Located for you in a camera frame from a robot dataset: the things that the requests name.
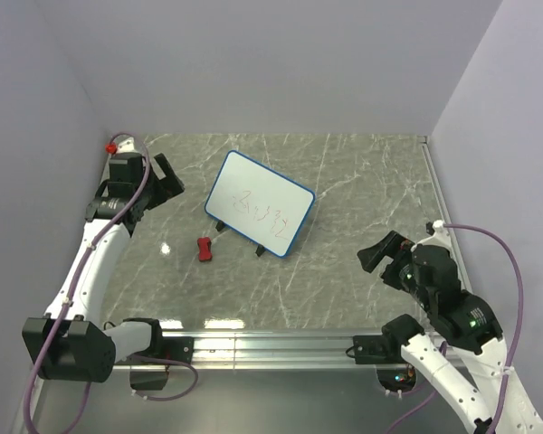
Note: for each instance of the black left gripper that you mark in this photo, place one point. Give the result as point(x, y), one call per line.
point(172, 186)

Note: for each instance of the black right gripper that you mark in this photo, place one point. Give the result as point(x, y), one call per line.
point(395, 245)

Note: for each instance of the red bone-shaped eraser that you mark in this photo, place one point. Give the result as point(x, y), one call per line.
point(204, 245)

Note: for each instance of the blue framed whiteboard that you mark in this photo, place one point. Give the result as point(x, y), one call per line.
point(259, 203)

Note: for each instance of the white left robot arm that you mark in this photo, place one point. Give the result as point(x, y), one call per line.
point(68, 342)

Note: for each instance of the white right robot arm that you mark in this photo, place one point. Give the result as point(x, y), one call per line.
point(472, 368)

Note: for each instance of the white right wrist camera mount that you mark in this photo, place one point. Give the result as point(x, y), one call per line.
point(438, 235)

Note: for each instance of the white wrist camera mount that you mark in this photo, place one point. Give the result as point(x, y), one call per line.
point(438, 235)
point(125, 146)

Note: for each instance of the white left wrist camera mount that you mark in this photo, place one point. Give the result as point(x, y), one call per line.
point(125, 146)

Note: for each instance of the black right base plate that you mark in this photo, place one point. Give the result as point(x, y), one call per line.
point(376, 349)

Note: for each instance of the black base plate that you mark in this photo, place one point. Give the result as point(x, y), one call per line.
point(172, 348)
point(376, 349)

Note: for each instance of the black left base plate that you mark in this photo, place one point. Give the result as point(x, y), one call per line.
point(172, 348)

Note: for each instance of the aluminium mounting rail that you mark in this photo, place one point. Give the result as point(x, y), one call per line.
point(288, 349)

